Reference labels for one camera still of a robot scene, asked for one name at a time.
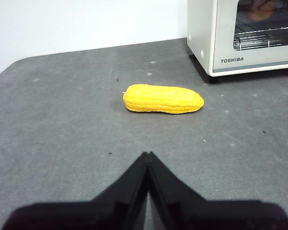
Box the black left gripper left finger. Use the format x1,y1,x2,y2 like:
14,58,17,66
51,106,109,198
1,152,148,230

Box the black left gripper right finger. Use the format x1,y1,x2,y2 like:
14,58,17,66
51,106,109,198
149,152,288,230

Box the glass oven door beige handle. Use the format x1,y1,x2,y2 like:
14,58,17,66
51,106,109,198
212,0,288,74

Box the cream Toshiba toaster oven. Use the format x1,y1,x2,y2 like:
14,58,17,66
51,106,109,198
187,0,288,84

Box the yellow corn cob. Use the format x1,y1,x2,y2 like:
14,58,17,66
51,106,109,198
122,83,204,114

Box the metal wire oven rack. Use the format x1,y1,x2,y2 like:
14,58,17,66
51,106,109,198
232,26,288,51

